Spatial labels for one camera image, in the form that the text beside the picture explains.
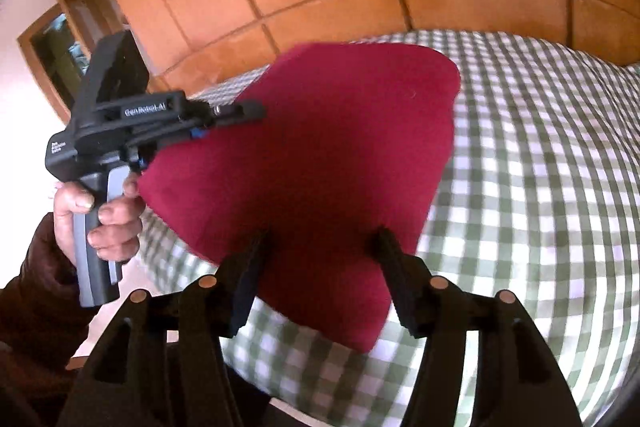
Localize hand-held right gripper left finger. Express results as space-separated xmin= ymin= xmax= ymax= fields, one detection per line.
xmin=62 ymin=229 xmax=273 ymax=427

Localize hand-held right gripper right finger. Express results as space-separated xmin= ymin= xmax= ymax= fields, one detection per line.
xmin=375 ymin=227 xmax=583 ymax=427

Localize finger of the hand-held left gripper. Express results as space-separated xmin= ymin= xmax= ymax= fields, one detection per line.
xmin=126 ymin=126 xmax=212 ymax=171
xmin=184 ymin=102 xmax=267 ymax=128

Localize green checkered bed sheet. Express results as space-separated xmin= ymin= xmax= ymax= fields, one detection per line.
xmin=137 ymin=27 xmax=640 ymax=423

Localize dark red garment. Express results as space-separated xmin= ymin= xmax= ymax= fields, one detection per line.
xmin=137 ymin=41 xmax=462 ymax=354

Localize person's left hand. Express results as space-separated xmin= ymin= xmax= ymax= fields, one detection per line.
xmin=52 ymin=173 xmax=147 ymax=265

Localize wooden framed window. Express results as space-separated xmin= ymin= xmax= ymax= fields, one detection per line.
xmin=17 ymin=3 xmax=88 ymax=122

